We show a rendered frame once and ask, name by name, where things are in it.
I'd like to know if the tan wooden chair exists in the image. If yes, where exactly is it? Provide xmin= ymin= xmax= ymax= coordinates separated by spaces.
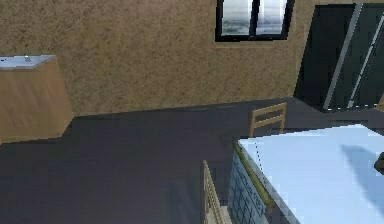
xmin=202 ymin=159 xmax=234 ymax=224
xmin=249 ymin=101 xmax=288 ymax=138

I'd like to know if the wooden kitchen counter cabinet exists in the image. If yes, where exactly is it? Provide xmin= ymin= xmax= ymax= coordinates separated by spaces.
xmin=0 ymin=54 xmax=75 ymax=145

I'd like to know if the black framed window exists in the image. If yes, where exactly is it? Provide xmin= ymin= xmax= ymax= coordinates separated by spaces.
xmin=214 ymin=0 xmax=296 ymax=43

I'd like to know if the white dining table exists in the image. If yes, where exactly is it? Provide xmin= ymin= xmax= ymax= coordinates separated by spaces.
xmin=227 ymin=123 xmax=384 ymax=224

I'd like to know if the dark object on table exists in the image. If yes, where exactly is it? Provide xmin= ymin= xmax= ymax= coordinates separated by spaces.
xmin=373 ymin=151 xmax=384 ymax=176

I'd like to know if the grey fridge handle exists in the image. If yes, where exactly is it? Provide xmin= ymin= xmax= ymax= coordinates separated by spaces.
xmin=347 ymin=13 xmax=384 ymax=109
xmin=322 ymin=3 xmax=364 ymax=111

